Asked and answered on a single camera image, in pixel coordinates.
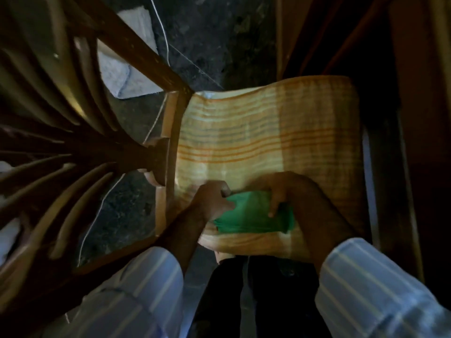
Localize yellow striped towel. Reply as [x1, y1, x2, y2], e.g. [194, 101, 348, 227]
[174, 75, 368, 263]

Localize white cable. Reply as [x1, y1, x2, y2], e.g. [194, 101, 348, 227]
[64, 0, 172, 324]

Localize person's left hand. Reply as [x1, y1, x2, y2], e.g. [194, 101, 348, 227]
[190, 180, 236, 226]

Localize green cloth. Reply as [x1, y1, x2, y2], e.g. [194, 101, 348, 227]
[211, 191, 296, 235]

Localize white floor towel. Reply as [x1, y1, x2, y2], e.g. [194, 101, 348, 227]
[96, 6, 165, 100]

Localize person's right forearm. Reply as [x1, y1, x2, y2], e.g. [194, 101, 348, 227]
[291, 199, 451, 338]

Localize person's dark trousers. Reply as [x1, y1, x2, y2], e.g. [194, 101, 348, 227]
[188, 254, 333, 338]

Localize dark wooden chair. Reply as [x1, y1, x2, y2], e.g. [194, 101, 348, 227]
[0, 0, 195, 338]

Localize person's left forearm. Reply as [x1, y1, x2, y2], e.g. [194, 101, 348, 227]
[65, 207, 212, 338]

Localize person's right hand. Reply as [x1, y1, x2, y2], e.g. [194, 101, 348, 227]
[251, 171, 314, 224]

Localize dark wooden furniture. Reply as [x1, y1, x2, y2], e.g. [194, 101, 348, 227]
[276, 0, 451, 284]

